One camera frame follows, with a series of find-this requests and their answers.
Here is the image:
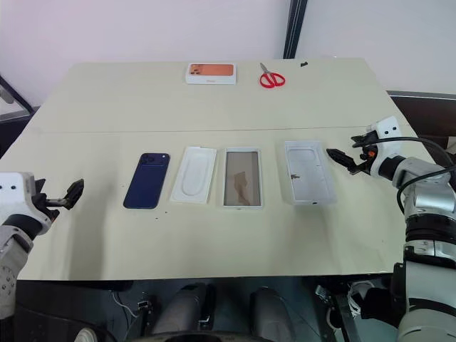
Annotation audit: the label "thin white cable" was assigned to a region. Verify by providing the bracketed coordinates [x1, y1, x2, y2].
[111, 291, 140, 318]

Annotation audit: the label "white paper insert tray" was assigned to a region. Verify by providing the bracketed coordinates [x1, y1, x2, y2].
[170, 145, 218, 205]

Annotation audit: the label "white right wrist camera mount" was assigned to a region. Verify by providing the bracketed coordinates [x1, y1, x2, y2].
[366, 115, 404, 178]

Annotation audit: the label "red handled scissors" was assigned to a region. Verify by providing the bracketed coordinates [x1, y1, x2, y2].
[259, 62, 286, 89]

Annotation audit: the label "grey metal rack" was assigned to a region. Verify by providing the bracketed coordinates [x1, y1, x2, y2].
[0, 73, 36, 124]

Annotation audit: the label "black metal table leg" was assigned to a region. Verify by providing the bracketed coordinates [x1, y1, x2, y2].
[331, 297, 361, 342]

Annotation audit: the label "orange print phone box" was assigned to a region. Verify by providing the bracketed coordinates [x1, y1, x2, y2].
[185, 63, 237, 86]

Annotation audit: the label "dark grey rounded shape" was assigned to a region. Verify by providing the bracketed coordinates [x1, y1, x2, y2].
[249, 286, 307, 342]
[152, 283, 217, 336]

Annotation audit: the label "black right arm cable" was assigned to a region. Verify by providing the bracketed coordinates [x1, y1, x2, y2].
[356, 137, 456, 217]

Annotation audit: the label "black vertical post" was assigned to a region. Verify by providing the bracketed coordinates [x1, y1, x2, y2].
[283, 0, 309, 60]

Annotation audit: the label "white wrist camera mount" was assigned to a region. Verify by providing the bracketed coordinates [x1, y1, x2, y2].
[0, 172, 55, 234]
[366, 115, 404, 178]

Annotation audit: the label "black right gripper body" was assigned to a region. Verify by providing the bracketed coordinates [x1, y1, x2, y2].
[348, 140, 377, 176]

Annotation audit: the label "dark side table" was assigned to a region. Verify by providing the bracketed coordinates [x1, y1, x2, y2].
[386, 89, 456, 143]

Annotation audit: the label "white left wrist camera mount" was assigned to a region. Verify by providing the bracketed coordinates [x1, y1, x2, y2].
[0, 172, 55, 234]

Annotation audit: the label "white cable bundle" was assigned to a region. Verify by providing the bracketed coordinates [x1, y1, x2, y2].
[347, 281, 375, 316]

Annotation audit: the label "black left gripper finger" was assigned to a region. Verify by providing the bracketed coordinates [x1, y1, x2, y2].
[63, 177, 86, 212]
[33, 177, 49, 197]

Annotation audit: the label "white phone box base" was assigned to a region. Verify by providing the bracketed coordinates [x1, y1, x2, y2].
[222, 145, 264, 211]

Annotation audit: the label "dark blue smartphone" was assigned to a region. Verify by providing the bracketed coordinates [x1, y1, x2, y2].
[123, 152, 172, 210]

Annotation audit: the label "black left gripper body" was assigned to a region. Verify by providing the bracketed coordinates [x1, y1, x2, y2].
[31, 192, 71, 224]

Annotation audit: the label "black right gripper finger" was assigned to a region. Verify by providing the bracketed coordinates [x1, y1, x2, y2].
[351, 132, 372, 148]
[326, 147, 358, 170]

